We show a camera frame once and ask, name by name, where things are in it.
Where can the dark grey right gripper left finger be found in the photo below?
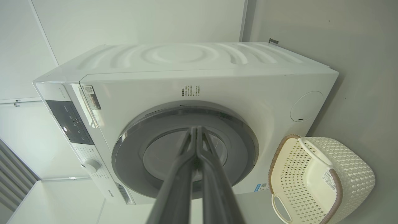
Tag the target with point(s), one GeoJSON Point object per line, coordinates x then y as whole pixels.
{"type": "Point", "coordinates": [177, 186]}

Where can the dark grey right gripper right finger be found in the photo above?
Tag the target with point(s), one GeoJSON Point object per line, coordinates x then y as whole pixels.
{"type": "Point", "coordinates": [217, 193]}

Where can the round dark grey washer door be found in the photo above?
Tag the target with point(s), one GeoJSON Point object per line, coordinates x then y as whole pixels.
{"type": "Point", "coordinates": [133, 149]}

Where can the white front-load washing machine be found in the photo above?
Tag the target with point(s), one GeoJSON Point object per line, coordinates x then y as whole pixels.
{"type": "Point", "coordinates": [248, 87]}

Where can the barcode sticker on basket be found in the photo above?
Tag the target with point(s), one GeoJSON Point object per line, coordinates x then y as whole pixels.
{"type": "Point", "coordinates": [329, 180]}

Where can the cream perforated laundry basket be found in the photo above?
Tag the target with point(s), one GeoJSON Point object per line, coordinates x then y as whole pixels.
{"type": "Point", "coordinates": [351, 174]}

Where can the blue energy label sticker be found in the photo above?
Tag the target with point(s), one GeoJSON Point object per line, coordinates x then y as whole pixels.
{"type": "Point", "coordinates": [261, 187]}

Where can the white control knob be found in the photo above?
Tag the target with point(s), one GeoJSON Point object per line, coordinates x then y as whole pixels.
{"type": "Point", "coordinates": [91, 165]}

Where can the small printed text label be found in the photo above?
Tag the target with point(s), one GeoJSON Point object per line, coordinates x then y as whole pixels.
{"type": "Point", "coordinates": [192, 90]}

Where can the QR code sticker strip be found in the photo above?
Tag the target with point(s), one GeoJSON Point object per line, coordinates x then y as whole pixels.
{"type": "Point", "coordinates": [91, 97]}

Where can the black control display panel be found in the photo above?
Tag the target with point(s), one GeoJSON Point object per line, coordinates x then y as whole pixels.
{"type": "Point", "coordinates": [70, 123]}

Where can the grey partition leg with caster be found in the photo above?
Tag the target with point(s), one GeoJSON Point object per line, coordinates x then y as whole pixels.
{"type": "Point", "coordinates": [273, 41]}

